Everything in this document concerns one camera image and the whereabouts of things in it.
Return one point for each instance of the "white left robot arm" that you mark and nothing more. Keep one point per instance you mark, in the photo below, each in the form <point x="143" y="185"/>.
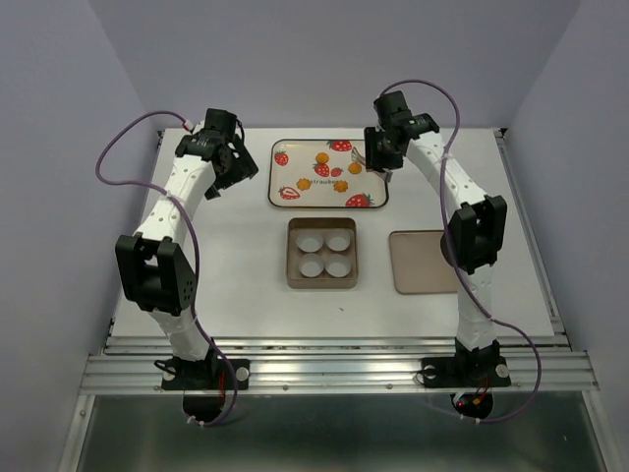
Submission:
<point x="159" y="264"/>

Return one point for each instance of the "gold tin lid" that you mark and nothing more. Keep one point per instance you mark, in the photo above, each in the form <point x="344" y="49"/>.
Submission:
<point x="418" y="266"/>

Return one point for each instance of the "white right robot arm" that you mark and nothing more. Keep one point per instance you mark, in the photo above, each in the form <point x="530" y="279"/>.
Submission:
<point x="473" y="220"/>

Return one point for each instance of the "white paper cupcake liner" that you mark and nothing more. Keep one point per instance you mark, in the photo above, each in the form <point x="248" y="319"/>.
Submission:
<point x="309" y="242"/>
<point x="338" y="240"/>
<point x="338" y="266"/>
<point x="311" y="265"/>

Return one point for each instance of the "orange swirl cookie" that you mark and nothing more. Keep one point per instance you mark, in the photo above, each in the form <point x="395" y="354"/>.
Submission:
<point x="340" y="186"/>
<point x="355" y="168"/>
<point x="322" y="158"/>
<point x="303" y="184"/>

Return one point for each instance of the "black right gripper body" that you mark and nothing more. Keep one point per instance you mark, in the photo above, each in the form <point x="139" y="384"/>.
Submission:
<point x="377" y="150"/>

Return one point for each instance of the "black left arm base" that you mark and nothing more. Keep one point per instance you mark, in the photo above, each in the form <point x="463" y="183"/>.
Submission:
<point x="212" y="374"/>

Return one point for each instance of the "metal tongs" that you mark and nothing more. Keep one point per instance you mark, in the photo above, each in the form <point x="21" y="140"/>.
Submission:
<point x="357" y="157"/>

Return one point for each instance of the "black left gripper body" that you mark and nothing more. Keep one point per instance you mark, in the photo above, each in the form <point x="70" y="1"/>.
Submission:
<point x="240" y="168"/>

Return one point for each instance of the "strawberry print tray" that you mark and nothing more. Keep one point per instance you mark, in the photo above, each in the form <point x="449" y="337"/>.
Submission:
<point x="292" y="160"/>

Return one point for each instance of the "gold square tin box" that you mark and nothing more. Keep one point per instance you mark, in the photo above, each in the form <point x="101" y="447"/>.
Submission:
<point x="321" y="225"/>

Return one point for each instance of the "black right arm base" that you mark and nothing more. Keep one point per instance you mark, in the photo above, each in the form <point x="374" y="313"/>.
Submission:
<point x="454" y="372"/>

